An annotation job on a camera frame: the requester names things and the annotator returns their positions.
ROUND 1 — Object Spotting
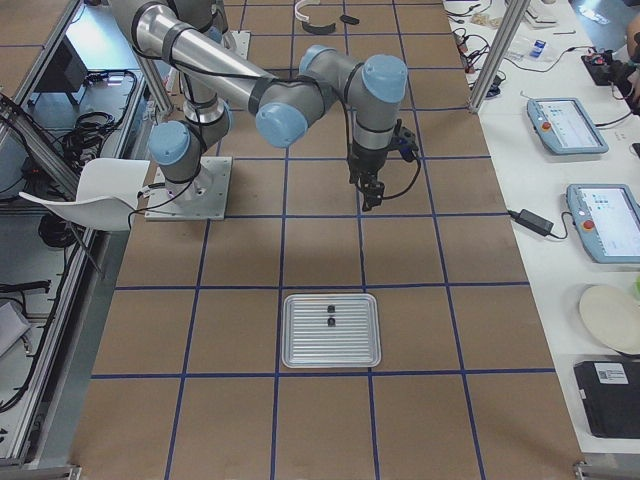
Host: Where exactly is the ribbed metal tray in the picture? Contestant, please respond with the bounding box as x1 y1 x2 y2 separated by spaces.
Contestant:
281 293 382 369

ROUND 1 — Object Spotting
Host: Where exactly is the black power adapter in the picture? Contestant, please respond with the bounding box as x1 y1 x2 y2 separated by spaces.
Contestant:
508 209 554 237

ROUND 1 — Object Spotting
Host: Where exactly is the green brake shoe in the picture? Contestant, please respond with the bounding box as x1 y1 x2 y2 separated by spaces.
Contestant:
302 22 336 35

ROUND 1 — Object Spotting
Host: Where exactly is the black brake pad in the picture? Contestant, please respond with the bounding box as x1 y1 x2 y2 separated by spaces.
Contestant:
340 14 360 25

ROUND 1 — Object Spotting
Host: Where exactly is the white curved plastic part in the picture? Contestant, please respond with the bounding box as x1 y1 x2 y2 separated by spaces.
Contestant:
294 0 321 23

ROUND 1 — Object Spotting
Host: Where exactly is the blue teach pendant far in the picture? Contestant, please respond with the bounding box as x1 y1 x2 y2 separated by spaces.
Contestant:
526 98 609 156

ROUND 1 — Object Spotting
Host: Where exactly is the blue teach pendant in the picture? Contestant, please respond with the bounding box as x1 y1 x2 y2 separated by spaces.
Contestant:
566 184 639 264
526 98 609 156

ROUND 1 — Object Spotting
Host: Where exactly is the blue teach pendant near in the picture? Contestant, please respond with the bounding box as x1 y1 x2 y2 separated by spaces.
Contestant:
566 184 639 264

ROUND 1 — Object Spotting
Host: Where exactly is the white plastic chair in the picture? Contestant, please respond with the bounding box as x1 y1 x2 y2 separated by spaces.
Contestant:
19 158 150 231

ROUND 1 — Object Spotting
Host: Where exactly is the cream round plate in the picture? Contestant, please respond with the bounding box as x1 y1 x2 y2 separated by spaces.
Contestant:
579 285 639 355

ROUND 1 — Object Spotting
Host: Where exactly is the black flat box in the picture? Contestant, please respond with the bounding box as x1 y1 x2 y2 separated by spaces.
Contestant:
574 361 639 439

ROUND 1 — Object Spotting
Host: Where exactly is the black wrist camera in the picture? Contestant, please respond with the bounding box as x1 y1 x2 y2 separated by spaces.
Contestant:
394 126 419 163

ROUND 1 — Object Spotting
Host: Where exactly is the aluminium frame post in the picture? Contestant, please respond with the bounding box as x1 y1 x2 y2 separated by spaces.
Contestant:
468 0 529 113

